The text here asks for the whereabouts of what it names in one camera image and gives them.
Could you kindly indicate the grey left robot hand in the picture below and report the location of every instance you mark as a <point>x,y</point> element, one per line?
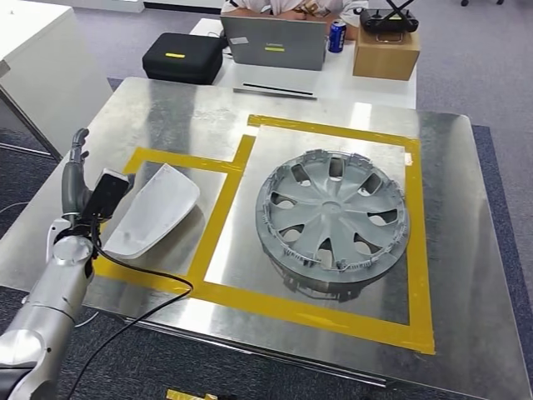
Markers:
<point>72,190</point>

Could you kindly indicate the white curved plastic part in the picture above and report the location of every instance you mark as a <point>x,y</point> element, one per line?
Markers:
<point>154,215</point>

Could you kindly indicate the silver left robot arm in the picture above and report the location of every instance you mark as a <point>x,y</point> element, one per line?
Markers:
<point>50,309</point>

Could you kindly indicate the steel workbench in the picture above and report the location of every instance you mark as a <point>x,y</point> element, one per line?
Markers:
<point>166,116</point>

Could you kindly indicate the black zip case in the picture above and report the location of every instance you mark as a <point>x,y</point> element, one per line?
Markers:
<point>181,63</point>

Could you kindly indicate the flat silver device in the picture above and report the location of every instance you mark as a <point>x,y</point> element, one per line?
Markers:
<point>273,91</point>

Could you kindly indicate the grey laptop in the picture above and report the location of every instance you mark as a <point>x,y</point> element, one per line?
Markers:
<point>273,47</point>

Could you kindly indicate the grey wheel hubcap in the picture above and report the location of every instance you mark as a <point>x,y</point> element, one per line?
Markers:
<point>331,210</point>

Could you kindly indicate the person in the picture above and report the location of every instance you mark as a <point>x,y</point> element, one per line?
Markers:
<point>291,5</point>

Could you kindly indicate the white desk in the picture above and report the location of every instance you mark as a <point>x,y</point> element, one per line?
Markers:
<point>333,85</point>

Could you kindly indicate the blue drink can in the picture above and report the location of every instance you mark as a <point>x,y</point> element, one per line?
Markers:
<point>336,37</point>

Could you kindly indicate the brown cardboard box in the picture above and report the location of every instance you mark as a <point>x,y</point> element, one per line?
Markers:
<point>386,60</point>

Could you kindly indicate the black remote controller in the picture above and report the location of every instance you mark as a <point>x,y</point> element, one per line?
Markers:
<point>388,22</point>

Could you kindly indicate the black office chair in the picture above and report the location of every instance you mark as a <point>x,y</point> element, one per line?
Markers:
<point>497,2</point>

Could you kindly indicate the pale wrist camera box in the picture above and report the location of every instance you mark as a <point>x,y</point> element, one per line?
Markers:
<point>106,193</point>

